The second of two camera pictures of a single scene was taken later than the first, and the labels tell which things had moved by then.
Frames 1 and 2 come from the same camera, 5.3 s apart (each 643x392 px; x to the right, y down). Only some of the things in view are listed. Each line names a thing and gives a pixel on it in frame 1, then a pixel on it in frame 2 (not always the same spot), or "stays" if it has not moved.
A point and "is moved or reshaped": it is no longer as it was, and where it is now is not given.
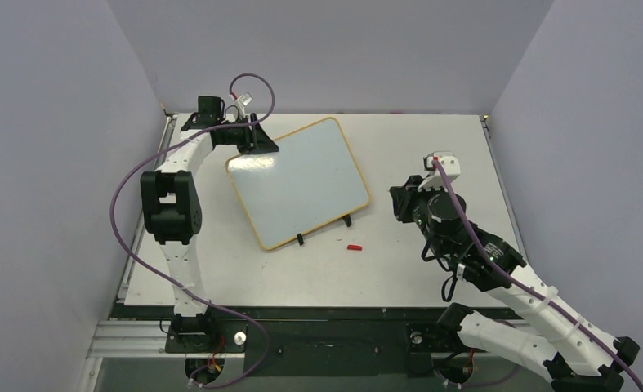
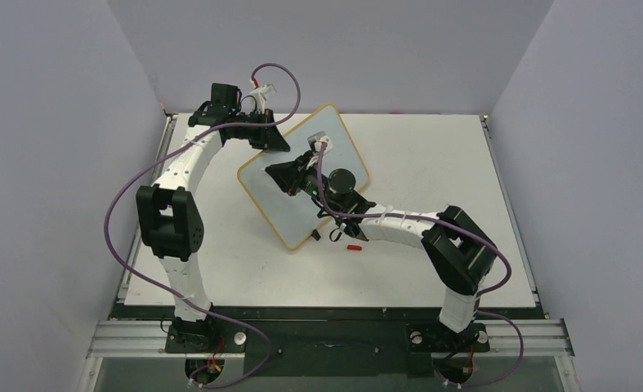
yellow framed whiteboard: (312, 181) is moved or reshaped
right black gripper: (402, 199) to (289, 176)
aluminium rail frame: (113, 338) stays
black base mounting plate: (283, 348) stays
